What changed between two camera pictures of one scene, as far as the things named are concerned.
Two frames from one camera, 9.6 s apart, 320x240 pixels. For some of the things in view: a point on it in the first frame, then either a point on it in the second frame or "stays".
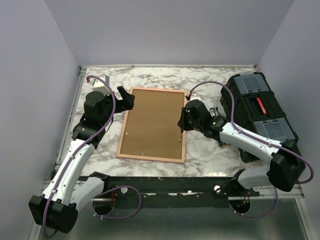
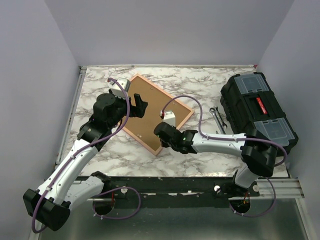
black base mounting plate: (175, 192) stays
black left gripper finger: (128, 99) -> (137, 111)
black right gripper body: (191, 124) -> (168, 145)
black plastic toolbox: (257, 108) stays
